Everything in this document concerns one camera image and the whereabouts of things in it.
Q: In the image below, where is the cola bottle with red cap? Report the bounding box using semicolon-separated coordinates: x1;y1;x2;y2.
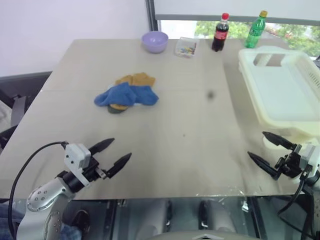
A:
211;12;230;53

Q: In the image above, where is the grey curved robot torso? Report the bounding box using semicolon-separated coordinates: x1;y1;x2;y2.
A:
149;231;251;240

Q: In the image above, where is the cream plastic basket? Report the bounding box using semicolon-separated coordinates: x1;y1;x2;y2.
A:
237;45;320;151

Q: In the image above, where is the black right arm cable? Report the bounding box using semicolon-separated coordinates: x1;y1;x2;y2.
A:
277;167;312;240

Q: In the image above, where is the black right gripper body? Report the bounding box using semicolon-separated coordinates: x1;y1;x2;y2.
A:
274;149;305;179

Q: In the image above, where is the mustard sock with grey toe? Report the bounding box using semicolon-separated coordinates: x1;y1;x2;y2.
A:
107;74;135;115

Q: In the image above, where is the dark grey chair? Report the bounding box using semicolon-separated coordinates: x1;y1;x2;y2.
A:
0;71;53;153

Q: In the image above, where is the green bottle with yellow cap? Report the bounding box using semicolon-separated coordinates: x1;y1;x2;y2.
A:
244;10;268;49

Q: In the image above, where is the black rounded caster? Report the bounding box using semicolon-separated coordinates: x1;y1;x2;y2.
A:
71;209;91;235

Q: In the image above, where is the blue sock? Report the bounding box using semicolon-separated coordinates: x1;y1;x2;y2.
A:
129;85;160;106
94;83;138;107

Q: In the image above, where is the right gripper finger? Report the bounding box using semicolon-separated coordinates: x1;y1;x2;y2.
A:
262;131;298;151
247;151;281;180

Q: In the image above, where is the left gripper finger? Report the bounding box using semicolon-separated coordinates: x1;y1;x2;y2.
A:
88;138;116;155
107;152;133;179

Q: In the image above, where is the purple plastic bowl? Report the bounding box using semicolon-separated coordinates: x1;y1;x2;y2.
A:
141;31;169;54

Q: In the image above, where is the clear box with colourful pieces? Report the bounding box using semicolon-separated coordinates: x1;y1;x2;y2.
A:
174;36;200;59

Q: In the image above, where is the dark grey window post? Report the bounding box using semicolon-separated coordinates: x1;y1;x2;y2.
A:
145;0;159;40

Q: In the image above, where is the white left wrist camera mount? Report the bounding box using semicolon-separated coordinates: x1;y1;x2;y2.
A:
64;143;91;187

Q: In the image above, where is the grey rounded leg shell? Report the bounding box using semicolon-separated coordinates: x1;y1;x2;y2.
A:
139;199;173;237
199;199;237;236

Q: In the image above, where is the grey roller blind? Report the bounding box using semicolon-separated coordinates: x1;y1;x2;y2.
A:
154;0;320;21

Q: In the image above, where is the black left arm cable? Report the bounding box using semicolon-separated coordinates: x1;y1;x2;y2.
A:
7;141;70;240

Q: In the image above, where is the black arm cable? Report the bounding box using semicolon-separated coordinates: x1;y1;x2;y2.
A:
7;141;70;240
277;167;312;240

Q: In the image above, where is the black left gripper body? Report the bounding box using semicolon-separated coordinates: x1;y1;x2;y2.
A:
82;154;112;183

